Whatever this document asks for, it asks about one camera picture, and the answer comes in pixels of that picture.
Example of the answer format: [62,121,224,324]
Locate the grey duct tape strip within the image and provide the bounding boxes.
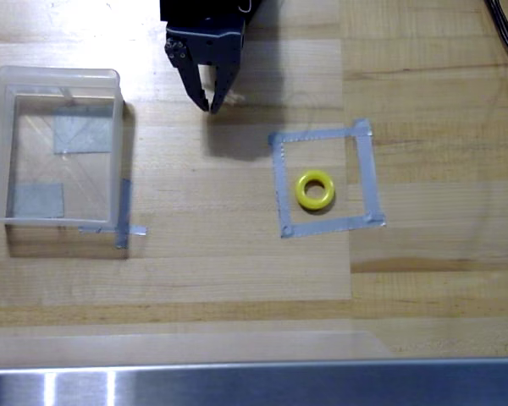
[268,124,372,145]
[269,134,296,239]
[279,213,387,239]
[351,118,387,228]

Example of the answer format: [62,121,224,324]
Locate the clear plastic container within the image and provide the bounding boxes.
[0,65,124,226]

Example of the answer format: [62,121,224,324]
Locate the grey tape patch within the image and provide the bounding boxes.
[11,182,66,219]
[52,105,113,155]

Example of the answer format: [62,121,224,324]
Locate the yellow ring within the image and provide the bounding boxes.
[294,168,335,211]

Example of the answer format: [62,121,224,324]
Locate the shiny metal rail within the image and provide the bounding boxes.
[0,358,508,406]

